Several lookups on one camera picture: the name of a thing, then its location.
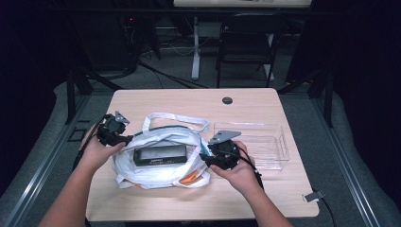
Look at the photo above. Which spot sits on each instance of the person's left hand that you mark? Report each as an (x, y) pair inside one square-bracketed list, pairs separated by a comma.
[(94, 154)]

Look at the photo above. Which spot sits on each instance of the white green orange tote bag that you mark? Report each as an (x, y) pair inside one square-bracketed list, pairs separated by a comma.
[(164, 175)]

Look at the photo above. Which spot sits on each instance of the black folding chair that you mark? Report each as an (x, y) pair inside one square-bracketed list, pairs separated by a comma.
[(246, 41)]

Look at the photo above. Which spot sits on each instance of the long black box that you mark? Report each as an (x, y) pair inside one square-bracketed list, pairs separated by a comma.
[(159, 155)]

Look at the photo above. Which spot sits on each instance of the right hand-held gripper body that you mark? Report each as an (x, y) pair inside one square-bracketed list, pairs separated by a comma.
[(225, 154)]

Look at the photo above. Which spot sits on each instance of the grey tape piece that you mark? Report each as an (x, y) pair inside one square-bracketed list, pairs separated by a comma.
[(313, 196)]

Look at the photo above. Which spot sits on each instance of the round table grommet hole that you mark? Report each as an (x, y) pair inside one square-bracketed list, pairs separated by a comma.
[(227, 100)]

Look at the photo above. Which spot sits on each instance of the person's right hand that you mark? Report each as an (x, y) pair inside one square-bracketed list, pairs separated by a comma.
[(244, 175)]

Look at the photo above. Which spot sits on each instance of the white desk leg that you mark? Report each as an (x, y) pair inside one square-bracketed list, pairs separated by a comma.
[(196, 53)]

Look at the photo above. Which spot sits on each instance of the black metal stand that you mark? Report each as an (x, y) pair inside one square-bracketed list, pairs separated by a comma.
[(74, 88), (324, 91)]

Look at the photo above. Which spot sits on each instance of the dark computer case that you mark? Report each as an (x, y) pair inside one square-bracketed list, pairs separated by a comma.
[(104, 44)]

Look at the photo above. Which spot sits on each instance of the clear plastic container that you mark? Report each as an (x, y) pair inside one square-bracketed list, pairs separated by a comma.
[(268, 148)]

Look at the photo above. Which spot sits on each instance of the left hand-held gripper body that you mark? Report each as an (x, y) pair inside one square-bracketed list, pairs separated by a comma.
[(112, 132)]

